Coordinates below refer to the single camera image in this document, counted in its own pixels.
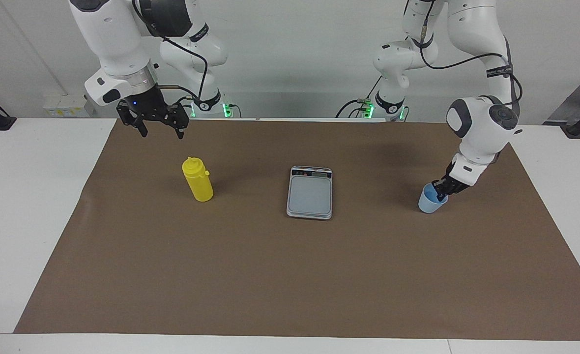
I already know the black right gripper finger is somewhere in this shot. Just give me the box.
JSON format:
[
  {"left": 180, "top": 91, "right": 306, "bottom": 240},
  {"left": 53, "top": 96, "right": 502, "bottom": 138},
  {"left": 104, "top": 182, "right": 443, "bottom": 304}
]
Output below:
[
  {"left": 170, "top": 102, "right": 190, "bottom": 140},
  {"left": 116, "top": 101, "right": 149, "bottom": 138}
]

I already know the light blue plastic cup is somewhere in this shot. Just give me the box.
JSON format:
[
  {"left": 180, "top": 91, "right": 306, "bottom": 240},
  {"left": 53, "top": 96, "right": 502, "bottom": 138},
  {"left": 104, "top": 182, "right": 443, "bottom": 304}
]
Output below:
[{"left": 418, "top": 183, "right": 449, "bottom": 214}]

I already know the yellow squeeze bottle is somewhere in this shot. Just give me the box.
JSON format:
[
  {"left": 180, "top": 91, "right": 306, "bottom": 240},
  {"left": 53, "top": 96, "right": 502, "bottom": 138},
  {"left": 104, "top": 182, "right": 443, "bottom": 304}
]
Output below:
[{"left": 182, "top": 156, "right": 214, "bottom": 203}]

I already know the silver digital kitchen scale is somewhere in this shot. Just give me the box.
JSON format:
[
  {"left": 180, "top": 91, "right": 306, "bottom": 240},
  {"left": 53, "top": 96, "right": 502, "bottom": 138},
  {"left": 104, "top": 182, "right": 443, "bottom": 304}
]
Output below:
[{"left": 286, "top": 166, "right": 333, "bottom": 220}]

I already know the brown paper table mat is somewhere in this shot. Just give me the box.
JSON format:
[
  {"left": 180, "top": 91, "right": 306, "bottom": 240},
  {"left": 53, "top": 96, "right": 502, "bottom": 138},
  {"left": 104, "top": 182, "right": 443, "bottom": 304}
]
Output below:
[{"left": 14, "top": 118, "right": 580, "bottom": 341}]

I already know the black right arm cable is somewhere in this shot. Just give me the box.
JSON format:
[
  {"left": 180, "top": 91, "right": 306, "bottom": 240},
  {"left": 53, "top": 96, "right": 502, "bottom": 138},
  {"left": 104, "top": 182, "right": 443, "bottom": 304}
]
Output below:
[{"left": 132, "top": 0, "right": 209, "bottom": 106}]

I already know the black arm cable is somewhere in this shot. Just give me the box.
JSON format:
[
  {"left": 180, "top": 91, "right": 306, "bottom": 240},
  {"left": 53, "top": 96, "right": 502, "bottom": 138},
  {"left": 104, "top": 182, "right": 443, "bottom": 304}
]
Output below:
[
  {"left": 404, "top": 0, "right": 523, "bottom": 117},
  {"left": 132, "top": 0, "right": 209, "bottom": 106}
]

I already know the white wall socket box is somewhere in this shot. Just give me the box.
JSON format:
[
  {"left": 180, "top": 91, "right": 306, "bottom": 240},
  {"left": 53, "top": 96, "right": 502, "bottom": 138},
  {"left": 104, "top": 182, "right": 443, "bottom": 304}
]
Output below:
[{"left": 43, "top": 95, "right": 90, "bottom": 118}]

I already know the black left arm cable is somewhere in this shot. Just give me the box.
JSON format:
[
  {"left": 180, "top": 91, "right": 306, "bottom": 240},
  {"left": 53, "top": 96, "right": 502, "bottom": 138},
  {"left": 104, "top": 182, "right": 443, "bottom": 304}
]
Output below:
[{"left": 404, "top": 0, "right": 523, "bottom": 117}]

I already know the black base cable bundle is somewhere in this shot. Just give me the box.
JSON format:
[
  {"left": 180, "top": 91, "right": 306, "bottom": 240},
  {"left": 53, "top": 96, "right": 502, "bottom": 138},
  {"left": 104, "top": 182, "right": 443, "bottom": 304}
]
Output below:
[{"left": 336, "top": 76, "right": 384, "bottom": 118}]

